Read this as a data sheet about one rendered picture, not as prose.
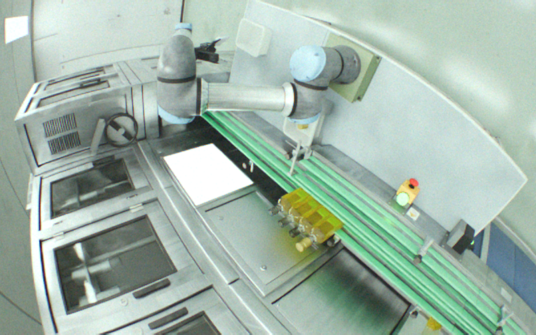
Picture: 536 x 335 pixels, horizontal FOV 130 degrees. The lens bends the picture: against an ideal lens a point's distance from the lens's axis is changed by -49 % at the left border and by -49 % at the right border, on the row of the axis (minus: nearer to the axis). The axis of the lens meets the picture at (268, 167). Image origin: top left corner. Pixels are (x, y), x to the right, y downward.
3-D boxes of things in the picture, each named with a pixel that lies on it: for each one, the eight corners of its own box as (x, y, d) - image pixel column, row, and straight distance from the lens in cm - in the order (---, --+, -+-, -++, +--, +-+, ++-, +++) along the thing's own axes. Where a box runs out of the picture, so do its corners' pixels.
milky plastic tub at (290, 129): (294, 129, 124) (281, 132, 118) (304, 87, 116) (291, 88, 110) (320, 146, 115) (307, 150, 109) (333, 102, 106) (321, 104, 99)
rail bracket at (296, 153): (299, 167, 109) (278, 176, 101) (308, 135, 100) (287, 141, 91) (304, 171, 107) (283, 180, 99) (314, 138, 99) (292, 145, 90)
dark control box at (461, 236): (449, 231, 102) (445, 243, 95) (461, 217, 99) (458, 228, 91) (463, 243, 104) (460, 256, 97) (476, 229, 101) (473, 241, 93)
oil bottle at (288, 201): (309, 189, 109) (273, 208, 96) (312, 180, 106) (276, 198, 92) (318, 197, 107) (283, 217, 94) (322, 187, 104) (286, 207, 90)
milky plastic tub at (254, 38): (253, 18, 148) (241, 17, 143) (278, 29, 131) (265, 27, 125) (246, 44, 151) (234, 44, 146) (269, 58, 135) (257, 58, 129)
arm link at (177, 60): (154, 40, 65) (171, 22, 114) (153, 80, 68) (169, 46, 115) (199, 38, 65) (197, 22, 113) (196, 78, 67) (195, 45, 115)
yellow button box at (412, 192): (399, 191, 101) (392, 199, 95) (407, 177, 98) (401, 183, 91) (412, 201, 101) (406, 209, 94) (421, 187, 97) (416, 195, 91)
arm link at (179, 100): (335, 88, 81) (153, 80, 68) (323, 128, 86) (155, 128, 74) (319, 76, 90) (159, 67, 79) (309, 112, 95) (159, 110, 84)
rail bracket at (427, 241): (422, 238, 92) (409, 259, 81) (433, 224, 88) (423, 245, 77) (430, 244, 92) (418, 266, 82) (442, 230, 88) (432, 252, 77)
